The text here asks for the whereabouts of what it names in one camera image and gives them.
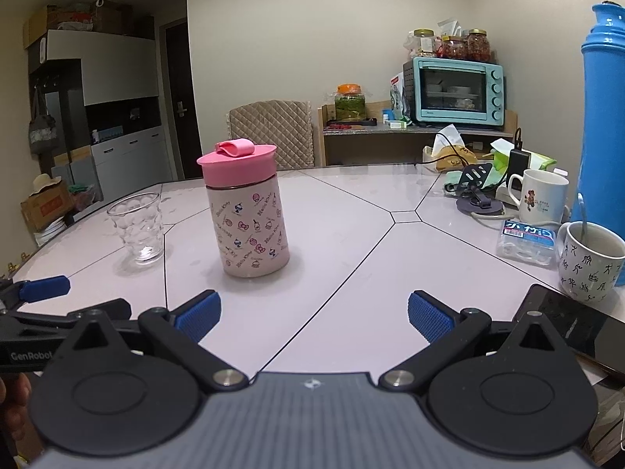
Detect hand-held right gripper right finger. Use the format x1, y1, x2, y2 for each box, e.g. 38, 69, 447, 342
378, 290, 582, 394

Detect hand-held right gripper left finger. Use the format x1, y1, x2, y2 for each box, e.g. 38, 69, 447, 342
61, 290, 250, 394

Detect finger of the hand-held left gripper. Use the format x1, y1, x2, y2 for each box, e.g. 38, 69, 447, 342
0, 276, 72, 311
0, 298, 132, 335

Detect white printed bottle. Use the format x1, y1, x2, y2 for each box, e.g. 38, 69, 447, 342
205, 176, 292, 279

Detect clear glass cup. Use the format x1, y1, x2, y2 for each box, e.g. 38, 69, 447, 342
106, 192, 165, 265

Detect pink lidded cup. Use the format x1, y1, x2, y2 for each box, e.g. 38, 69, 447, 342
196, 139, 278, 190

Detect person's left hand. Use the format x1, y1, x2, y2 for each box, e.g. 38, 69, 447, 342
0, 374, 33, 445

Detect stack of white plates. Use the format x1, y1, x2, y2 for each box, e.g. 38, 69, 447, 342
33, 217, 68, 248

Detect cardboard box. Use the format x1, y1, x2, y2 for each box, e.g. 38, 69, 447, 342
20, 182, 75, 234

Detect straw hat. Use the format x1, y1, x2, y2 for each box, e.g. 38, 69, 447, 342
31, 173, 63, 192

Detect blue label plastic box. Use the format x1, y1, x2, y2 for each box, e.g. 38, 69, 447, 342
496, 219, 558, 265

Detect black phone stand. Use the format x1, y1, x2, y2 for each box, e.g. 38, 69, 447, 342
455, 163, 505, 216

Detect black smartphone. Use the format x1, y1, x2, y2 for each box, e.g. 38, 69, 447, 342
512, 283, 625, 378

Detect grey hanging bag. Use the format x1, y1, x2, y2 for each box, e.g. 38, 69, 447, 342
28, 85, 62, 153

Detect yellow bag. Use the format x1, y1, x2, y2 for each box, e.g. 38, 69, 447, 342
434, 143, 478, 173

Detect white bear print mug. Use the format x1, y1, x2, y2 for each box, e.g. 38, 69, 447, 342
507, 168, 570, 226

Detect white figure print mug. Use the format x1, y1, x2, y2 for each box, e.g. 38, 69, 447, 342
557, 221, 625, 303

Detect black power adapter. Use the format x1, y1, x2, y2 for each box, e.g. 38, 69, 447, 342
508, 128, 534, 189

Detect wooden sideboard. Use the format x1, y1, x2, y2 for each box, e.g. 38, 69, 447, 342
317, 104, 519, 167

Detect metal spoon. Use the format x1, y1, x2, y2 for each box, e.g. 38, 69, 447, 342
577, 192, 589, 251

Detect green tissue packet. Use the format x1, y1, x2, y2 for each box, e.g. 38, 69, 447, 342
489, 138, 558, 177

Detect grey and white cabinet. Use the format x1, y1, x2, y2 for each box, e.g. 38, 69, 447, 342
27, 29, 177, 202

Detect quilted beige chair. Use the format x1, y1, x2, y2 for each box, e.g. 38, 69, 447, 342
227, 100, 314, 172

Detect small white boxes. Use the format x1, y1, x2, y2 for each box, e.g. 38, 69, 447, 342
382, 109, 409, 131

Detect dark door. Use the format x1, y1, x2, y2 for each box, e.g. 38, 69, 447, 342
164, 18, 204, 180

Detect green printed bag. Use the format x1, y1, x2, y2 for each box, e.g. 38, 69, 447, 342
391, 83, 412, 120

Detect orange lid glass jar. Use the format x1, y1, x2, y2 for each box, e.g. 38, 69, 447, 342
334, 83, 367, 122

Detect teal toaster oven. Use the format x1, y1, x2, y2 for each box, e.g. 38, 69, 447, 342
402, 57, 507, 127

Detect blue thermos jug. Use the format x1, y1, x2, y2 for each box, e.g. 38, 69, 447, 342
579, 2, 625, 287

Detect small glass jar red contents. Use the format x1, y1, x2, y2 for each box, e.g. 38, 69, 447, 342
441, 35, 469, 61

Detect glass jar pale contents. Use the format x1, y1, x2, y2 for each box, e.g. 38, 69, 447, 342
413, 29, 438, 58

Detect tall glass jar red contents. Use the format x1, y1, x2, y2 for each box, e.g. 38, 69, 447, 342
467, 29, 491, 62

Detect white paper packet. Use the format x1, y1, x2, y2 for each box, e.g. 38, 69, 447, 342
437, 18, 470, 40

